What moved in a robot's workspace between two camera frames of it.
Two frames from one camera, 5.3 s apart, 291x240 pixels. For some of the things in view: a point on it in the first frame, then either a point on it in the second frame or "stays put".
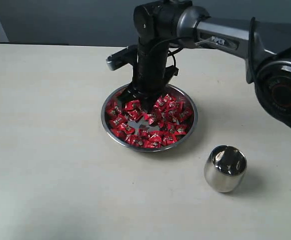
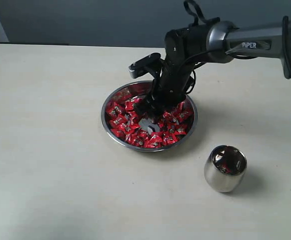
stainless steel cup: [225, 168] stays put
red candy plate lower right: [180, 129] stays put
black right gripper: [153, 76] to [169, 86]
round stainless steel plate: [171, 122] stays put
